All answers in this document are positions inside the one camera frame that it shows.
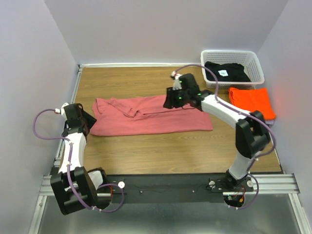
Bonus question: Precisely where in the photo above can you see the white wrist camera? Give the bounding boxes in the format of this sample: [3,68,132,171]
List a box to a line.
[171,71,182,90]
[54,102,69,119]

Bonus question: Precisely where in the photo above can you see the aluminium frame rail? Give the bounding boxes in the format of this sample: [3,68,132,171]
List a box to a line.
[28,63,312,234]

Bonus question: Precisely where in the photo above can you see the pink t shirt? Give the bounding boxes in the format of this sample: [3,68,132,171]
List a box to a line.
[90,95,213,137]

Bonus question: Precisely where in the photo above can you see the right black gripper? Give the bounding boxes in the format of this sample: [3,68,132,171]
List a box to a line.
[163,86,190,109]

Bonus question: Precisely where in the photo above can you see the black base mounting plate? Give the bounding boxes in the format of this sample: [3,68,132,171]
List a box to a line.
[106,173,254,204]

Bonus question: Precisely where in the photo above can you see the black t shirt in basket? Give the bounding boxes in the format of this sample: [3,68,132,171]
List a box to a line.
[204,61,251,82]

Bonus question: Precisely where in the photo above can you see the white plastic laundry basket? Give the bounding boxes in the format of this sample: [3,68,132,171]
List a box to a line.
[200,50,265,89]

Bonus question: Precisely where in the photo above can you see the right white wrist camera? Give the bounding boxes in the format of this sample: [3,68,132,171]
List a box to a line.
[171,71,182,90]

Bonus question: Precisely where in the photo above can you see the folded orange t shirt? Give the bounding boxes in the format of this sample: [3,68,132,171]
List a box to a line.
[229,87,276,121]

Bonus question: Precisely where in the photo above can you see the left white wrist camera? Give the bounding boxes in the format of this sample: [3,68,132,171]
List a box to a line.
[54,102,69,119]

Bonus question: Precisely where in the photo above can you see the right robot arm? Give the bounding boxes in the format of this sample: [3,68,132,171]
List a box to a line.
[163,72,271,191]

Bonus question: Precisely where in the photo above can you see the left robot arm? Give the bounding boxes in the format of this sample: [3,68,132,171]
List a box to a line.
[50,103,108,215]

